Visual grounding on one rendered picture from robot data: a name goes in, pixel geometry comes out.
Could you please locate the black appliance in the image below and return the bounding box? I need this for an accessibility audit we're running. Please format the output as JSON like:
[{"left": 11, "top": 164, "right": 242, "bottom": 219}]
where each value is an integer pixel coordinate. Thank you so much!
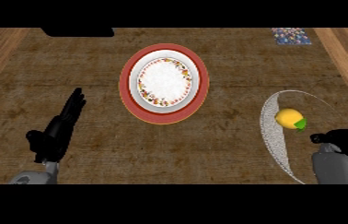
[{"left": 40, "top": 27, "right": 115, "bottom": 38}]

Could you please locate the red-rimmed white plate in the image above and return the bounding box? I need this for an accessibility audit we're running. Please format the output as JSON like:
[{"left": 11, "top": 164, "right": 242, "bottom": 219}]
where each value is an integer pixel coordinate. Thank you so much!
[{"left": 118, "top": 42, "right": 211, "bottom": 125}]

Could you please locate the colourful patterned blue box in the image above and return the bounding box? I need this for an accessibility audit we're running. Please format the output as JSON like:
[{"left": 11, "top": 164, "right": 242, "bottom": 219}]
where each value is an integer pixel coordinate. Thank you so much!
[{"left": 270, "top": 27, "right": 313, "bottom": 45}]

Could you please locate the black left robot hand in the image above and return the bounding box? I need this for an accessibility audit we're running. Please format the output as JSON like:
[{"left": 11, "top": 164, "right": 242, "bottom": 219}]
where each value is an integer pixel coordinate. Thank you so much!
[{"left": 25, "top": 87, "right": 87, "bottom": 164}]

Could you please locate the round speckled grey placemat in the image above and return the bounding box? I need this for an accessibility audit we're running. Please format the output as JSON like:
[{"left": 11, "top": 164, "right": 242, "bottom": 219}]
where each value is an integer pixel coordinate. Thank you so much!
[{"left": 258, "top": 89, "right": 348, "bottom": 185}]

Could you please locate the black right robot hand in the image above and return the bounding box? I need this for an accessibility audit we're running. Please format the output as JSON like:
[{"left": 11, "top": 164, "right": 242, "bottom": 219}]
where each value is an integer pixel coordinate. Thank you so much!
[{"left": 309, "top": 128, "right": 348, "bottom": 147}]

